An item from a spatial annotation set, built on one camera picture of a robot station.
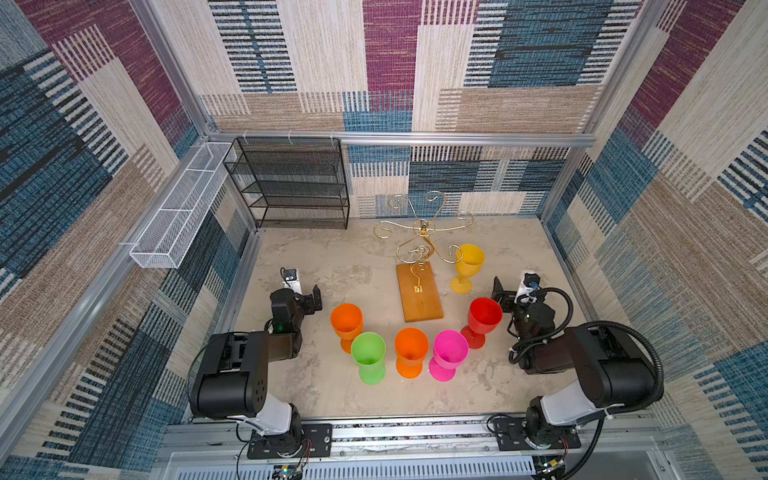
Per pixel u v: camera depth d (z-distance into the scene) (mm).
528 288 759
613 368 462
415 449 729
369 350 787
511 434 730
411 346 761
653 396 432
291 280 811
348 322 810
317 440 733
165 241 699
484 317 831
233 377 458
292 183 1112
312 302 869
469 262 885
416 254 829
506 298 808
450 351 777
